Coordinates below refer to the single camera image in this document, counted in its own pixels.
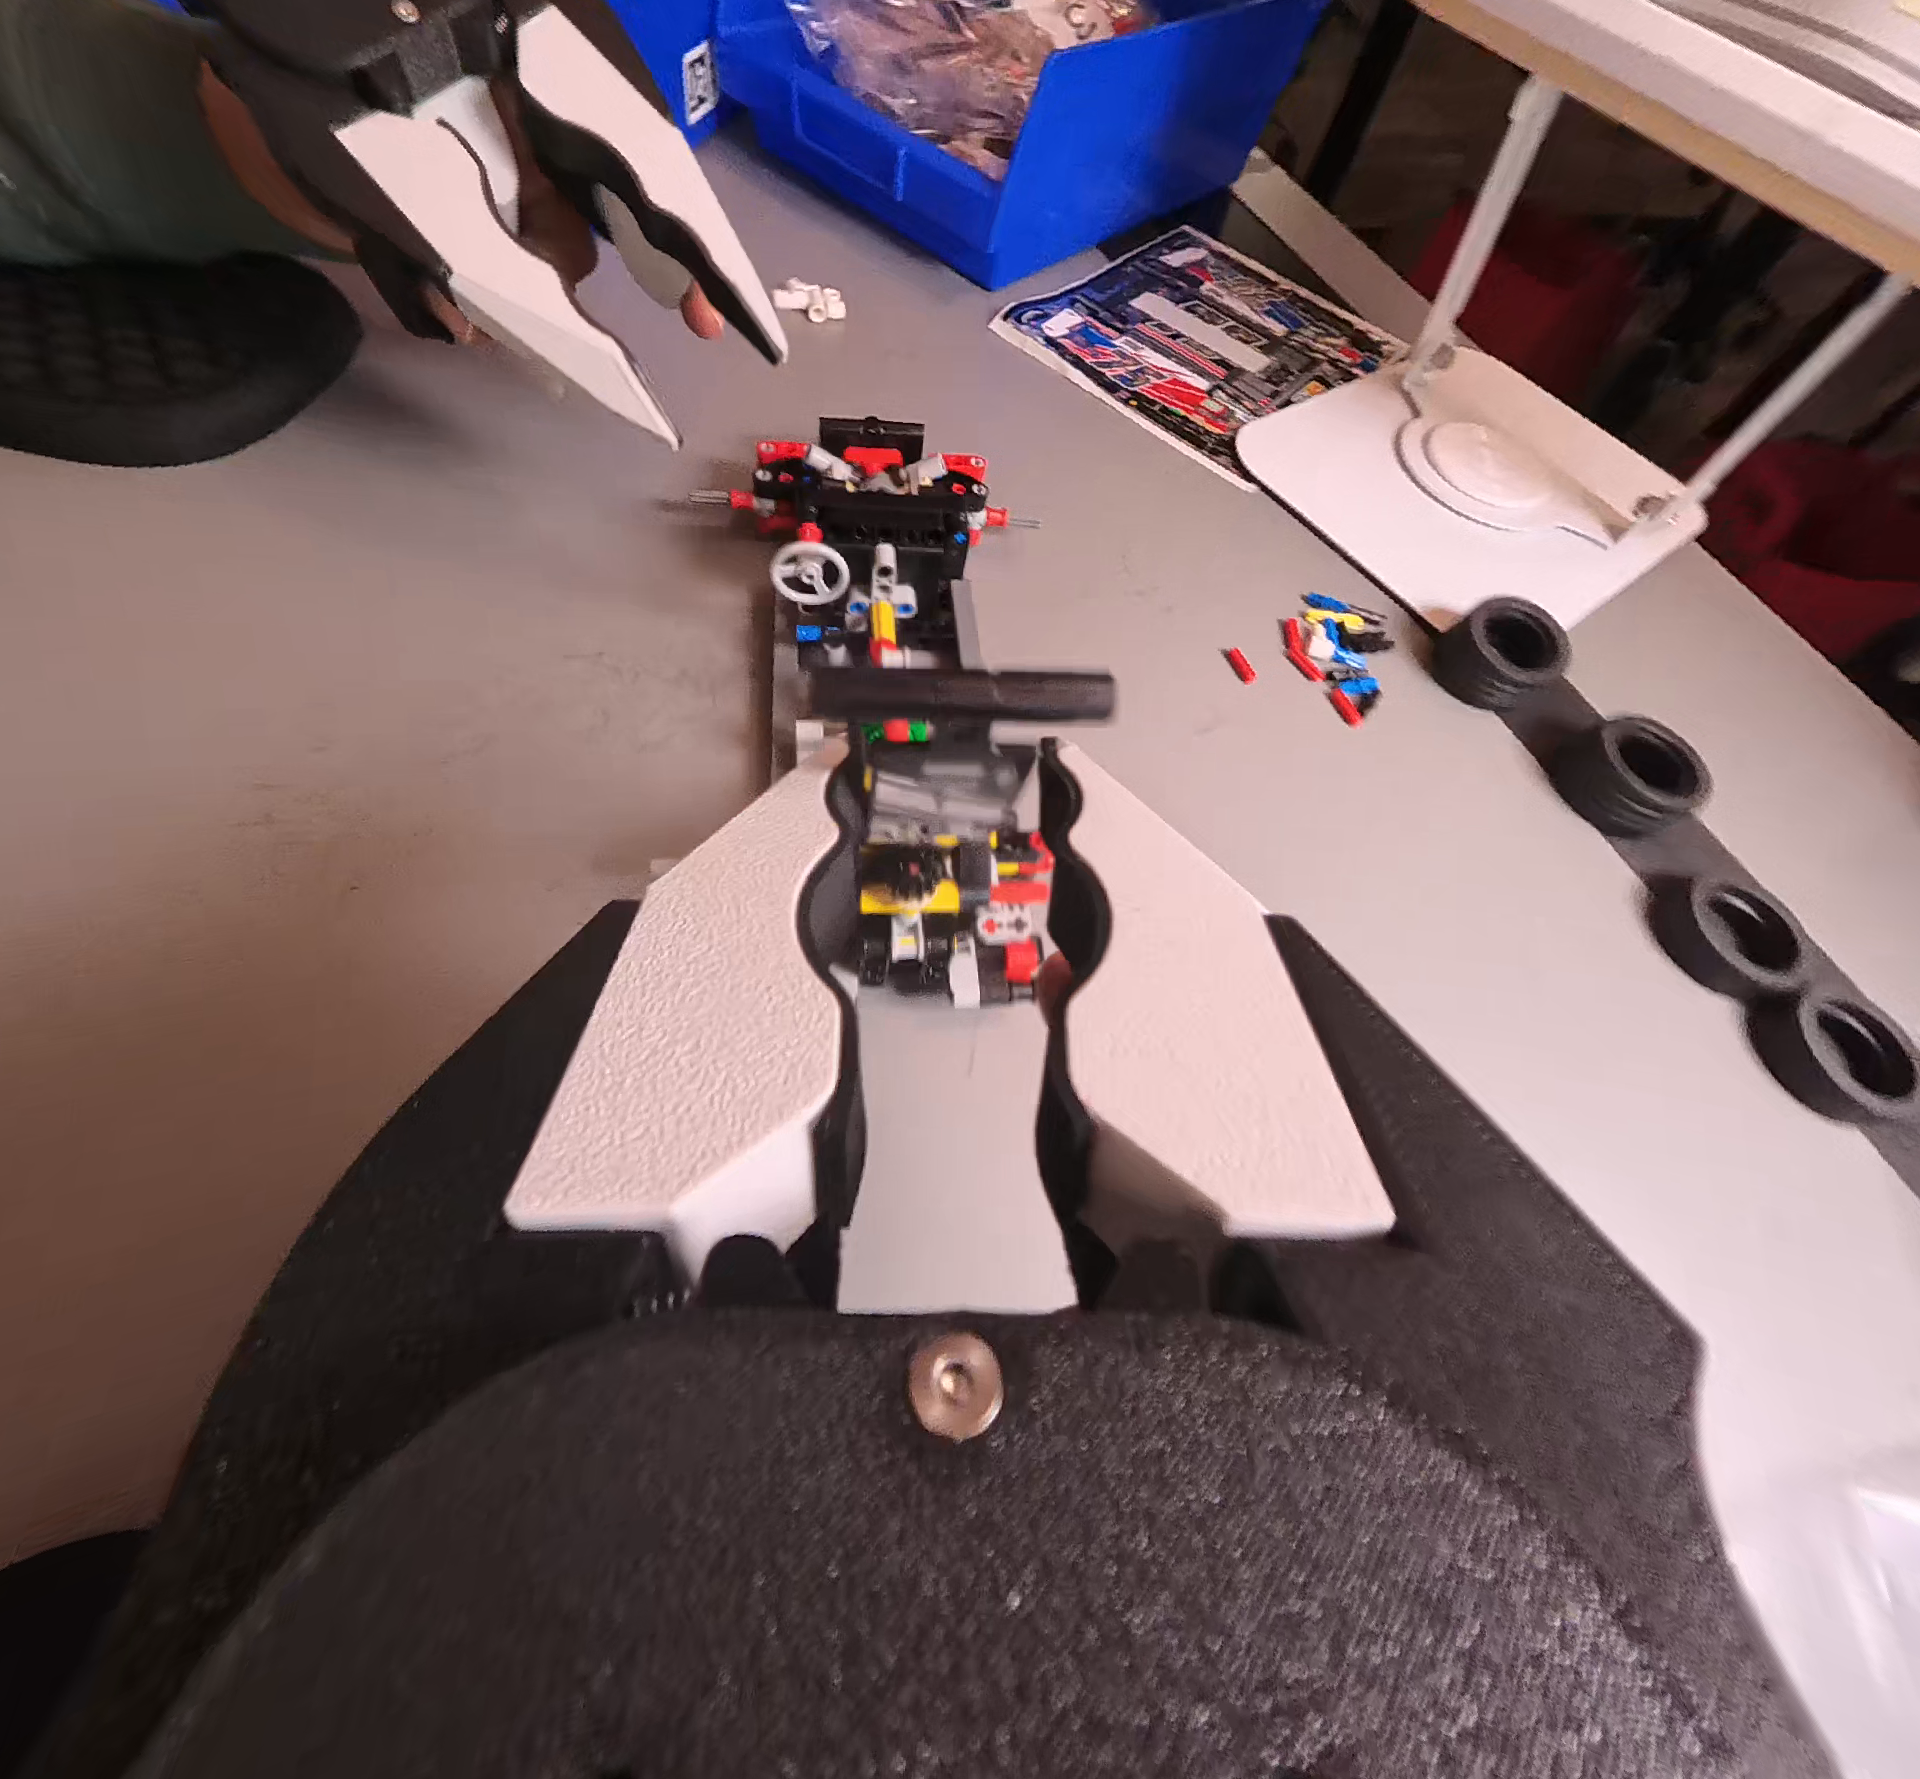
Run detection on colourful sticker sheet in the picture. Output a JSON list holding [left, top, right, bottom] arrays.
[[991, 227, 1416, 493]]

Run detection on person's left forearm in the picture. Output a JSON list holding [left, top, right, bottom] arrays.
[[0, 0, 377, 269]]

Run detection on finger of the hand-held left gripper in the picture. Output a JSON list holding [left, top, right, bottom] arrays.
[[335, 75, 687, 449], [503, 0, 792, 366]]

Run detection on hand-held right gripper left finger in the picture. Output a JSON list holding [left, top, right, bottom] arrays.
[[506, 742, 868, 1312]]

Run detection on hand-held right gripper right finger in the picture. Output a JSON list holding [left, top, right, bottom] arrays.
[[1032, 743, 1401, 1303]]

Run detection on white book stand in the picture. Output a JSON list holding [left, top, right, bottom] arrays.
[[1237, 0, 1920, 637]]

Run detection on crumpled clear parts bags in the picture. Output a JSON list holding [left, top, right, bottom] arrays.
[[748, 0, 1161, 186]]

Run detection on pile of small lego pins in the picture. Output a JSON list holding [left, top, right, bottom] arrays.
[[1219, 589, 1401, 731]]

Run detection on lego car chassis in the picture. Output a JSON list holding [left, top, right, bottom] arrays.
[[690, 414, 1118, 1010]]

